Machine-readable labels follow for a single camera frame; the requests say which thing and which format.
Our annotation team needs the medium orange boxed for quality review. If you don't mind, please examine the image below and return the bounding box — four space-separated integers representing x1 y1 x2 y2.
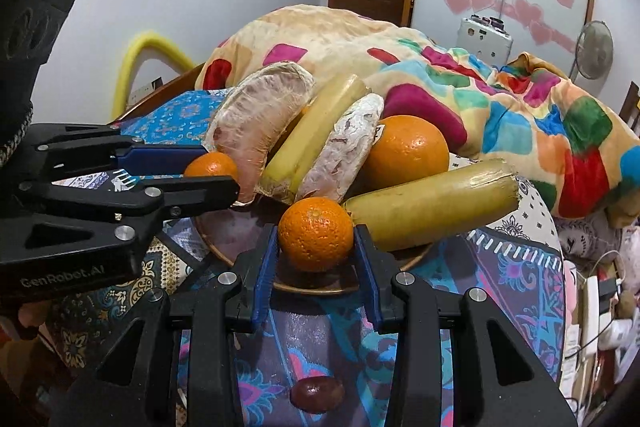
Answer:
183 152 239 181

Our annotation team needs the pomelo segment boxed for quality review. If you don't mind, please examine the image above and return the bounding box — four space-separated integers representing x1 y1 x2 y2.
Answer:
202 62 316 205
295 93 384 202

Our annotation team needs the yellow sugarcane piece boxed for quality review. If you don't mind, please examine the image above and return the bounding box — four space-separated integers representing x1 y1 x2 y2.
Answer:
258 75 369 204
343 159 520 251

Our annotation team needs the small orange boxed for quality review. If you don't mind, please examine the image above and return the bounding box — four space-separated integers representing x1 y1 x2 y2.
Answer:
278 197 354 273

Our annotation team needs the pomelo segment front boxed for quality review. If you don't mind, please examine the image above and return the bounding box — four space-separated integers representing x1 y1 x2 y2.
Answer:
295 93 384 202

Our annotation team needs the large orange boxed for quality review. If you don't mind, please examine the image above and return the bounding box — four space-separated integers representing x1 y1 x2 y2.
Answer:
360 115 449 190

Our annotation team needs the dark purple round plate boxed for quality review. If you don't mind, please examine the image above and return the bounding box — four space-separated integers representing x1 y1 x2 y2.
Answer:
193 193 434 297

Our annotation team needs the yellow foam tube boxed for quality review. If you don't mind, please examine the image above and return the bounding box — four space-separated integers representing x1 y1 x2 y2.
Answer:
111 30 195 119

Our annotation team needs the patterned blue purple cloth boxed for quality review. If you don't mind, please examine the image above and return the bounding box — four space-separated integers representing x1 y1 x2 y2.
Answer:
49 89 569 427

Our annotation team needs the colourful patchwork quilt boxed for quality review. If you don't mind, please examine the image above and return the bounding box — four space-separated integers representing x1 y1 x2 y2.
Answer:
196 4 639 228

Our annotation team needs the wooden bed headboard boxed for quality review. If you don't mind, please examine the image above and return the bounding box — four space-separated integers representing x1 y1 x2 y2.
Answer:
620 81 640 135

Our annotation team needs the standing electric fan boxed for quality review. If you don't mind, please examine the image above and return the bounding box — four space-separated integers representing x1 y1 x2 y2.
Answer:
574 20 614 80

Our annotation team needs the white appliance box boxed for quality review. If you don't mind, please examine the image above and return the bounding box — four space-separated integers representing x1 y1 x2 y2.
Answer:
456 14 513 68

